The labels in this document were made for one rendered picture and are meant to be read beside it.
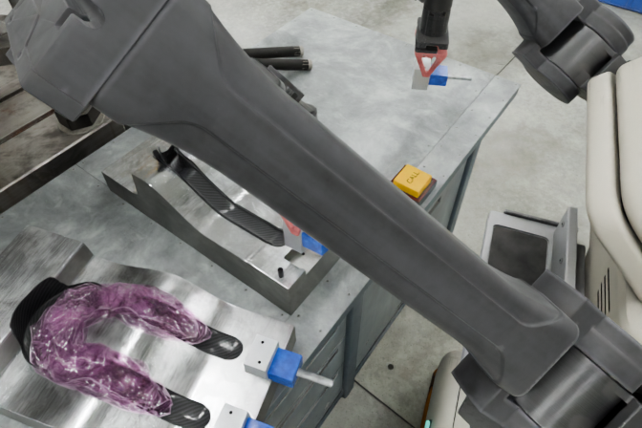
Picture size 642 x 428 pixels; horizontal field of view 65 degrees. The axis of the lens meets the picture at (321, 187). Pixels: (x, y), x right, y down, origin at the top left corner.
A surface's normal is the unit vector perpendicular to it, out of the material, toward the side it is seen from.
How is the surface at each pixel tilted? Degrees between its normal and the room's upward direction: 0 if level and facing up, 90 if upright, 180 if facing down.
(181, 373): 24
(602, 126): 42
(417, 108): 0
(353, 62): 0
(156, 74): 64
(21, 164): 0
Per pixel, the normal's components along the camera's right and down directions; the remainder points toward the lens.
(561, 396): -0.23, -0.07
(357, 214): 0.26, 0.33
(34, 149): 0.00, -0.67
